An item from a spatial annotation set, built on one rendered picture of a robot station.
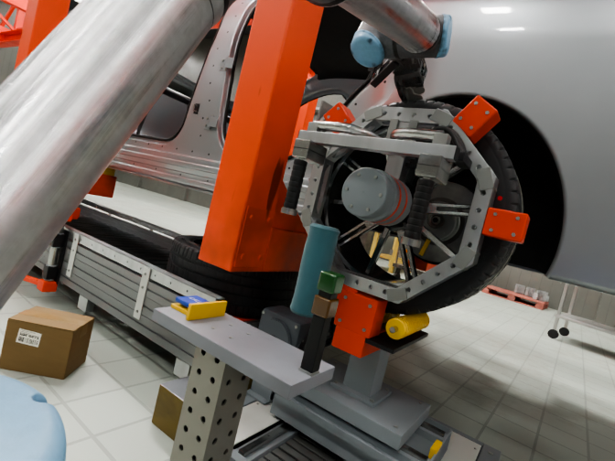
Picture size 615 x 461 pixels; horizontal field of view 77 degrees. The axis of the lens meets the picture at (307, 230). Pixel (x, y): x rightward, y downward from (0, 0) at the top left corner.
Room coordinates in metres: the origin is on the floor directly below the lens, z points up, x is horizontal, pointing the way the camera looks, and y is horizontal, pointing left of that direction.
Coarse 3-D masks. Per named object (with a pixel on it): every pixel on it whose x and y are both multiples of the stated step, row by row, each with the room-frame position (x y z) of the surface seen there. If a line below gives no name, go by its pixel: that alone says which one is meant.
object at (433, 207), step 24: (336, 168) 1.30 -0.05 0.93; (408, 168) 1.19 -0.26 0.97; (456, 168) 1.11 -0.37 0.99; (336, 192) 1.34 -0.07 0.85; (336, 216) 1.35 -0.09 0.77; (408, 216) 1.21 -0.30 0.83; (456, 216) 1.11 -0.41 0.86; (360, 240) 1.47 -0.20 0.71; (384, 240) 1.20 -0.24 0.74; (432, 240) 1.12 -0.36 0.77; (360, 264) 1.29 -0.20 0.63
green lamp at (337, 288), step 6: (324, 276) 0.76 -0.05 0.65; (330, 276) 0.75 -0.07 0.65; (336, 276) 0.75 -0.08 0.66; (342, 276) 0.77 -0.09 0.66; (318, 282) 0.77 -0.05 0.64; (324, 282) 0.76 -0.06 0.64; (330, 282) 0.75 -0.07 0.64; (336, 282) 0.75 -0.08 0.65; (342, 282) 0.77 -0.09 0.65; (318, 288) 0.76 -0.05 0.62; (324, 288) 0.76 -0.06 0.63; (330, 288) 0.75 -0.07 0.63; (336, 288) 0.75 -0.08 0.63; (330, 294) 0.75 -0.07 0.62; (336, 294) 0.76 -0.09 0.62
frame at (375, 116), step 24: (360, 120) 1.18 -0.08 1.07; (384, 120) 1.14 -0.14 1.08; (408, 120) 1.10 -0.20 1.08; (432, 120) 1.06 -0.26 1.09; (312, 168) 1.25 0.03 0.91; (480, 168) 0.98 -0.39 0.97; (312, 192) 1.26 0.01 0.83; (480, 192) 0.98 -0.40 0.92; (312, 216) 1.24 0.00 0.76; (480, 216) 0.96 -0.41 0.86; (480, 240) 1.00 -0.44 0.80; (336, 264) 1.17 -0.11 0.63; (456, 264) 0.98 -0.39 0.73; (360, 288) 1.11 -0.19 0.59; (384, 288) 1.07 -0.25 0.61; (408, 288) 1.06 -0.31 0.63
